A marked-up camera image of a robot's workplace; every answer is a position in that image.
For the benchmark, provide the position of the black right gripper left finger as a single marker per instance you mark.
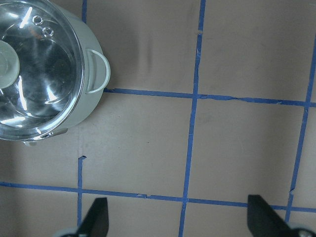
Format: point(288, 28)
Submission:
point(96, 221)

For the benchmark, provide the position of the pale green steel pot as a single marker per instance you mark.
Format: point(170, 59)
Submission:
point(97, 74)

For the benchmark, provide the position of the glass pot lid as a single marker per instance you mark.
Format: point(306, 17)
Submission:
point(47, 85)

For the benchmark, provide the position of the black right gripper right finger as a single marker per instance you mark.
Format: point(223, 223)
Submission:
point(263, 221)

